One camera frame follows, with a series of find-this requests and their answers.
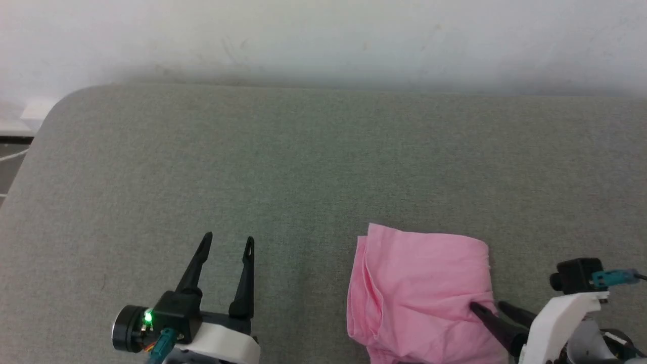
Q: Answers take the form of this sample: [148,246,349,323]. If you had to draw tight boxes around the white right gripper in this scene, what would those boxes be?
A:
[470,291,610,364]

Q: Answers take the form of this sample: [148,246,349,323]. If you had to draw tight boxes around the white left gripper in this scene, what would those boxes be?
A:
[112,231,261,364]

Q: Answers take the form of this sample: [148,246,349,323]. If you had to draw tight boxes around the pink shorts with white label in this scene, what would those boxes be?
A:
[346,222,512,364]

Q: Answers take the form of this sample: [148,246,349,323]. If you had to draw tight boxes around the grey fabric sofa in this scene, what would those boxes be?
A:
[0,83,647,364]

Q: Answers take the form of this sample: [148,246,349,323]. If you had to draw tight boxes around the left teal plug black cable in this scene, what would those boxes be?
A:
[146,328,177,364]

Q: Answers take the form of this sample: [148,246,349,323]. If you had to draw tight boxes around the teal plug black cable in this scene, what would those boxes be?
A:
[591,269,647,290]
[146,328,177,364]

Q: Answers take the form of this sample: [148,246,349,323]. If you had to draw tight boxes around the right teal plug black cable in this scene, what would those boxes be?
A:
[591,269,647,290]

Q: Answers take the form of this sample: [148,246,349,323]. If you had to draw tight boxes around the white wall socket plate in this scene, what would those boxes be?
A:
[20,99,60,122]

